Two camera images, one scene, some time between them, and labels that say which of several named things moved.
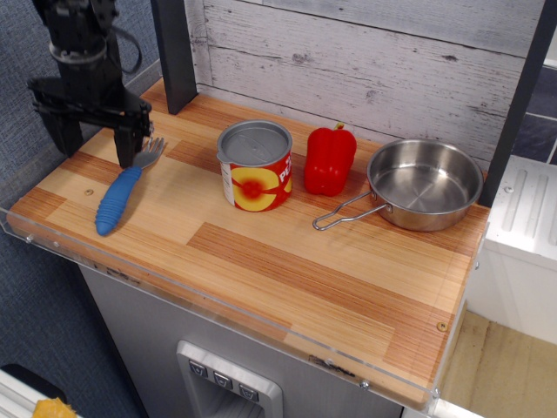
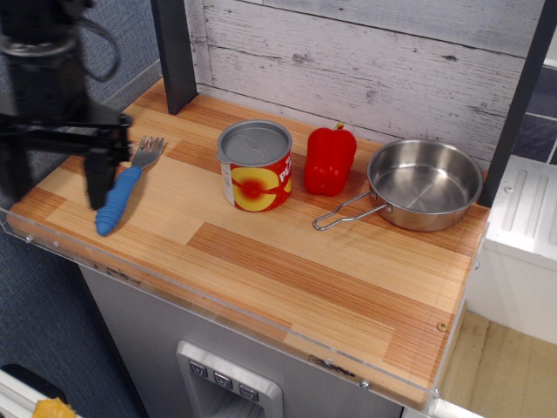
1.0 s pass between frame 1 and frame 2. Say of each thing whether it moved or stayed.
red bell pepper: stayed
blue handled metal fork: stayed
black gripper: moved
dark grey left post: stayed
